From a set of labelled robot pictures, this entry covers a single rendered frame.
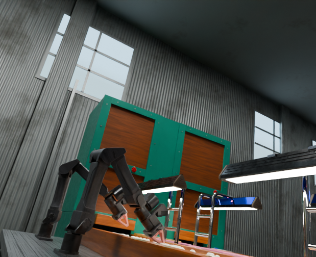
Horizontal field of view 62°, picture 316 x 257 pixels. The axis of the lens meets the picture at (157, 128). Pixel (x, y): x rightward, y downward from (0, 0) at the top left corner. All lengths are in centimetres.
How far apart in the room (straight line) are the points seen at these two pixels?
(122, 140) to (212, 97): 345
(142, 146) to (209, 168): 71
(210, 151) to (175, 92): 241
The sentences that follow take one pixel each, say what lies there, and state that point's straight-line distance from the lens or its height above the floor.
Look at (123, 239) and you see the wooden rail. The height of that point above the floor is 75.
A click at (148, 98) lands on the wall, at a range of 449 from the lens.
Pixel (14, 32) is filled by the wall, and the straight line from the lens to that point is 430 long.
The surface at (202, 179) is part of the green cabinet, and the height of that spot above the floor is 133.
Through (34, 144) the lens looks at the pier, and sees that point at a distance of 365.
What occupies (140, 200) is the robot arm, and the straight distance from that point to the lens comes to 120.
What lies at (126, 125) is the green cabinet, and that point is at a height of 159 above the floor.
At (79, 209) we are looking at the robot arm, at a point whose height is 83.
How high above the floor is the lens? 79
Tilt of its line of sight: 22 degrees up
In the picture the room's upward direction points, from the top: 10 degrees clockwise
